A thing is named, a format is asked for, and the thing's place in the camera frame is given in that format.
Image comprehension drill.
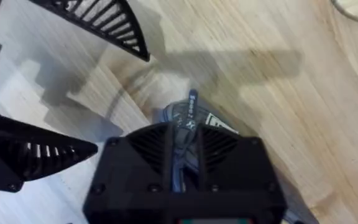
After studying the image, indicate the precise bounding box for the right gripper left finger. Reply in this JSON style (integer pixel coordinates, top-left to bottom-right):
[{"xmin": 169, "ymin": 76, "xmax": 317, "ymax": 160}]
[{"xmin": 84, "ymin": 121, "xmax": 180, "ymax": 200}]

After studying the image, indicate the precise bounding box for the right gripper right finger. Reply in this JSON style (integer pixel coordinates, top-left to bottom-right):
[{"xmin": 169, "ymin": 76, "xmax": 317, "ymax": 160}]
[{"xmin": 178, "ymin": 123, "xmax": 287, "ymax": 200}]

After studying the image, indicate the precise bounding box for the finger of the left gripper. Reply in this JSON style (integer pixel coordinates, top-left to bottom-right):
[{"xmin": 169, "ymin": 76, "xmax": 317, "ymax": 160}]
[
  {"xmin": 29, "ymin": 0, "xmax": 151, "ymax": 62},
  {"xmin": 0, "ymin": 107, "xmax": 99, "ymax": 193}
]

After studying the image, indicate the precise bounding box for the blue soft zip bag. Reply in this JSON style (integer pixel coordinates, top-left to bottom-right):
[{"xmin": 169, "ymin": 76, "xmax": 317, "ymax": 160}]
[{"xmin": 152, "ymin": 89, "xmax": 320, "ymax": 224}]

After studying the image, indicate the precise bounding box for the cream cup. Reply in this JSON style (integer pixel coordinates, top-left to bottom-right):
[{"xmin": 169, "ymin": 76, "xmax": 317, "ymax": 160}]
[{"xmin": 331, "ymin": 0, "xmax": 358, "ymax": 23}]

